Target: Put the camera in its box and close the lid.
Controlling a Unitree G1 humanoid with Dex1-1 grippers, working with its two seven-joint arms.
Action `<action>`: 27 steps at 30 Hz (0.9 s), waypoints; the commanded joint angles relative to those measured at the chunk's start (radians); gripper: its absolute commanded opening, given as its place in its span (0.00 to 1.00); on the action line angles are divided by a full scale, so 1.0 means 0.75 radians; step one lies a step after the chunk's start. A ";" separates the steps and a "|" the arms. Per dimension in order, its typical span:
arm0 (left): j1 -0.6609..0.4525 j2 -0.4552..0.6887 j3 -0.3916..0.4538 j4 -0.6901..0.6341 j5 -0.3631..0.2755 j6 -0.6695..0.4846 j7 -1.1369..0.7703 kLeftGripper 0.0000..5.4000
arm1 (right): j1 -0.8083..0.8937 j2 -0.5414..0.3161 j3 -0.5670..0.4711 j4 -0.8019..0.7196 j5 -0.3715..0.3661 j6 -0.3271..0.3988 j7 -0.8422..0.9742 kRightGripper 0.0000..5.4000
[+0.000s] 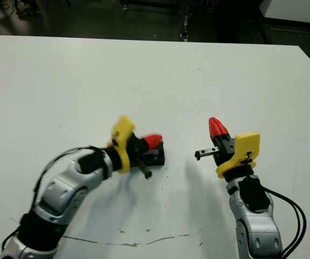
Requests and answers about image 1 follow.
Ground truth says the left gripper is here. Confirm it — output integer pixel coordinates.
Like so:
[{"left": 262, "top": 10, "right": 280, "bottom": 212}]
[{"left": 107, "top": 115, "right": 163, "bottom": 179}]

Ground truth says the black hoist stand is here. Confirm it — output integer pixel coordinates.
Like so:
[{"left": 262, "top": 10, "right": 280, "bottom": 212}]
[{"left": 179, "top": 10, "right": 191, "bottom": 43}]

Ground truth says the black camera box lid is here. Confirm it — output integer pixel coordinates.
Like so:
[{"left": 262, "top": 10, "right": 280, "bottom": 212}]
[{"left": 141, "top": 142, "right": 166, "bottom": 167}]

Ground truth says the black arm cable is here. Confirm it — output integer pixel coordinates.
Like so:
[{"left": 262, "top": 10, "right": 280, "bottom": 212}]
[
  {"left": 264, "top": 188, "right": 307, "bottom": 259},
  {"left": 32, "top": 145, "right": 98, "bottom": 193}
]

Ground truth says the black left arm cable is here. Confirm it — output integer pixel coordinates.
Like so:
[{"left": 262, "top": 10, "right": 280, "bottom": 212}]
[{"left": 32, "top": 145, "right": 98, "bottom": 193}]

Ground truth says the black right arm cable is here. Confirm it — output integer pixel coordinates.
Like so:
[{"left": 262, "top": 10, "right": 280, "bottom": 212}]
[{"left": 264, "top": 188, "right": 307, "bottom": 259}]

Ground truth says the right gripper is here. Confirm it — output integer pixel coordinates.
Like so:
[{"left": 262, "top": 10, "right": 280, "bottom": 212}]
[{"left": 194, "top": 117, "right": 261, "bottom": 181}]

